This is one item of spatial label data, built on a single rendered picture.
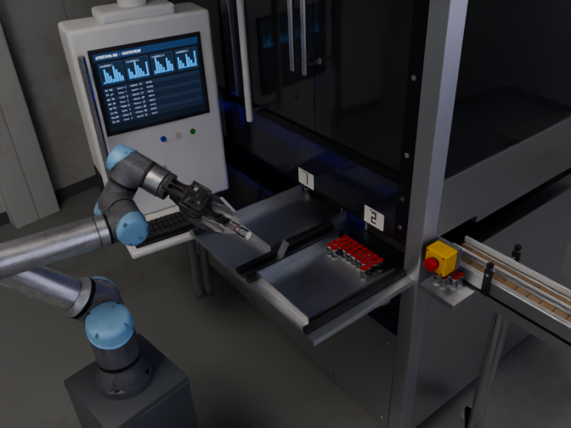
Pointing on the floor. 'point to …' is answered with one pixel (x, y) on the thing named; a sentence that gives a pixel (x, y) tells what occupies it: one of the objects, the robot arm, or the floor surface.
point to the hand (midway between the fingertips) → (233, 227)
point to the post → (426, 192)
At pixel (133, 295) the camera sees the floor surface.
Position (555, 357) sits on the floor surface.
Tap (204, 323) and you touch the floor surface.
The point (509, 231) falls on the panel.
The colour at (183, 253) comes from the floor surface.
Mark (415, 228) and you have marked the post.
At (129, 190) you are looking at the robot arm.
